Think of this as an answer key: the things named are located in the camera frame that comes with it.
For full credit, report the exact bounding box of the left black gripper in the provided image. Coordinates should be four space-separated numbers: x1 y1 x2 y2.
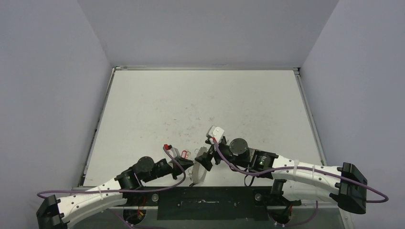
143 157 194 183

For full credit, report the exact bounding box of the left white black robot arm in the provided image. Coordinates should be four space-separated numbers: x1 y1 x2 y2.
36 156 194 229

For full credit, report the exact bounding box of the red tagged key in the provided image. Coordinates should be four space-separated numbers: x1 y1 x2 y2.
181 150 191 159

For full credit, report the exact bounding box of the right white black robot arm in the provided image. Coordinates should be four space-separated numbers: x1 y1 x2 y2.
195 138 367 214

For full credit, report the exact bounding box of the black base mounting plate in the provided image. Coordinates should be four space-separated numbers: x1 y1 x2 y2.
122 186 301 221

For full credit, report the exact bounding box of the purple cable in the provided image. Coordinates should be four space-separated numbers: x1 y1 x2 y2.
212 137 389 228
36 145 187 229

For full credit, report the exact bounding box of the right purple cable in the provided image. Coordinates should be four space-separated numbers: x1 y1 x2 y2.
212 137 389 228

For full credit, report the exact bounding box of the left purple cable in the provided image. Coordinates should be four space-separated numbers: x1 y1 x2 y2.
36 145 187 229

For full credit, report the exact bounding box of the metal key holder ring plate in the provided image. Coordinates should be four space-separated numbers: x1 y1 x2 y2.
188 146 208 187

